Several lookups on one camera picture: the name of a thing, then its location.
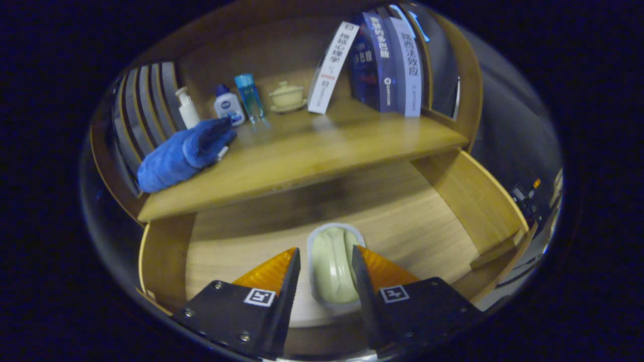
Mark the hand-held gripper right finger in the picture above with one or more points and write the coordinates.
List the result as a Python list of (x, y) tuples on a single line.
[(367, 306)]

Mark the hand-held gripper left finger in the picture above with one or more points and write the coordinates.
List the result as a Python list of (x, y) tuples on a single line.
[(284, 306)]

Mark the wooden drawer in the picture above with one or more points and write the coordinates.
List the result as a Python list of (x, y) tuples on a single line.
[(402, 221)]

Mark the wooden countertop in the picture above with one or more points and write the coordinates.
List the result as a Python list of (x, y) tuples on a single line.
[(312, 151)]

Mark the wooden cabinet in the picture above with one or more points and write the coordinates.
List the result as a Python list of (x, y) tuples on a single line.
[(241, 50)]

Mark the blue folded towel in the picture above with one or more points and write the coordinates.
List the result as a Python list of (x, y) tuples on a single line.
[(176, 158)]

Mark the dark equipment with orange parts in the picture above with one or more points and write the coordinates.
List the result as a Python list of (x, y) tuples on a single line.
[(523, 196)]

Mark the white bottle with blue cap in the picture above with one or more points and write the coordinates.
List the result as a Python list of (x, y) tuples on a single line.
[(229, 108)]

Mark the cream lidded teacup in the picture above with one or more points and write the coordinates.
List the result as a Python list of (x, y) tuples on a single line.
[(287, 96)]

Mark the clear blue bottle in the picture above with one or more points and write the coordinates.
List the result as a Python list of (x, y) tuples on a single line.
[(250, 98)]

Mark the white pump bottle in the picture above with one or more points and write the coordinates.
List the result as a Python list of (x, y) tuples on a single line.
[(188, 113)]

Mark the beige bag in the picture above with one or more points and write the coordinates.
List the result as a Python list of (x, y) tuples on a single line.
[(557, 188)]

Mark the black backdrop cloth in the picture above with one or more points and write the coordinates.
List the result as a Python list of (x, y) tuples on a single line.
[(513, 125)]

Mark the pale lavender book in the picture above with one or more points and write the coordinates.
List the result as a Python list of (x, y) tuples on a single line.
[(410, 70)]

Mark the dark blue book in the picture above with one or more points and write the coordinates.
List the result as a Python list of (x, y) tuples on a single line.
[(372, 65)]

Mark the white book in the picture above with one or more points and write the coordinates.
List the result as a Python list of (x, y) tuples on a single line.
[(332, 68)]

